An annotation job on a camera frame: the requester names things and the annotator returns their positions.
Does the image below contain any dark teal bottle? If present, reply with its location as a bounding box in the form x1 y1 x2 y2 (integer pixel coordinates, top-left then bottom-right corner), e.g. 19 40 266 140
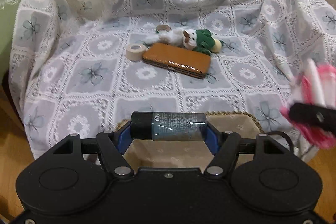
130 111 207 141

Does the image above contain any green tape roll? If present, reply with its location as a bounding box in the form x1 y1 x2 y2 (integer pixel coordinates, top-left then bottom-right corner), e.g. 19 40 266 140
155 24 171 33

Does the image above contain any brown leather case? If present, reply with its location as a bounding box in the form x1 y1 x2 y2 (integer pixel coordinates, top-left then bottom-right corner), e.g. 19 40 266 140
142 43 211 79

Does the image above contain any pink white sock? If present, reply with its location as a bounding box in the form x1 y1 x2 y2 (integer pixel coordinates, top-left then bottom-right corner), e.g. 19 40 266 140
280 59 335 149

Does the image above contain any floral lace sofa cover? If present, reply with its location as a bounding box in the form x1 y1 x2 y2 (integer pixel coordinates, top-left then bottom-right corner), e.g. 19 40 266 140
9 0 335 161

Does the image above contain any green white plush toy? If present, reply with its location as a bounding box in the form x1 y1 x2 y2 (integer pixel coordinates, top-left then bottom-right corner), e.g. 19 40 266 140
143 28 215 56

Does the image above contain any woven basket with fabric liner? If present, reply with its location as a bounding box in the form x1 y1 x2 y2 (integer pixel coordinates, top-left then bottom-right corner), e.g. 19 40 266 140
123 111 263 171

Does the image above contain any beige tape roll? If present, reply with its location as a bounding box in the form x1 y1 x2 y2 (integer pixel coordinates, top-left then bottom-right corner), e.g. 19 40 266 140
126 44 146 61

